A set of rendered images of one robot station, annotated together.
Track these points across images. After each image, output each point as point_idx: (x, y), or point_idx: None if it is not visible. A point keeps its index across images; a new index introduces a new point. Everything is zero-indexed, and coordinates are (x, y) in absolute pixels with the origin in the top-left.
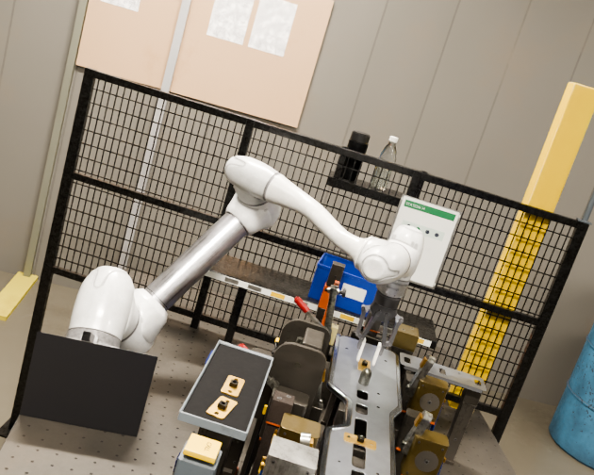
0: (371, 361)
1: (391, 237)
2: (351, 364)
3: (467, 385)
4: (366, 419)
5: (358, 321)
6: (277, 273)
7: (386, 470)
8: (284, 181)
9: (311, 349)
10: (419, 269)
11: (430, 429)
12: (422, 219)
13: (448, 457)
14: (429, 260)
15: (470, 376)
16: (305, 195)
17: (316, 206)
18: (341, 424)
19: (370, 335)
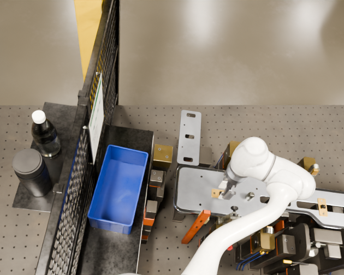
0: (209, 187)
1: (256, 165)
2: (225, 203)
3: (200, 124)
4: (295, 201)
5: (228, 196)
6: (86, 265)
7: (340, 195)
8: (210, 273)
9: None
10: (100, 126)
11: (222, 155)
12: (95, 111)
13: None
14: (100, 115)
15: (184, 118)
16: (219, 247)
17: (236, 234)
18: (313, 216)
19: (162, 183)
